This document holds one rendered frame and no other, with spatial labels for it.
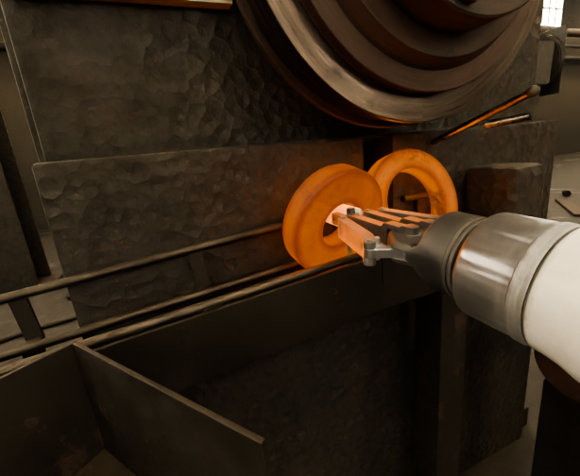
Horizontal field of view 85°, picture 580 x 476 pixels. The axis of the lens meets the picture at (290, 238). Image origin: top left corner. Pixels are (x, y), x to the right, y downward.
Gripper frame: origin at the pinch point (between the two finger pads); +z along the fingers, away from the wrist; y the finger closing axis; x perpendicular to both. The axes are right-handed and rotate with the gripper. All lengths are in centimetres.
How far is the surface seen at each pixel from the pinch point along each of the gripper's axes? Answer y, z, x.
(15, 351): -41.3, 5.8, -9.3
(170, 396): -25.5, -18.4, -2.8
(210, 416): -23.6, -21.3, -2.6
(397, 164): 12.9, 3.3, 5.1
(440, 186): 21.2, 1.7, 0.6
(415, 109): 10.9, -1.9, 13.0
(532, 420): 67, 1, -79
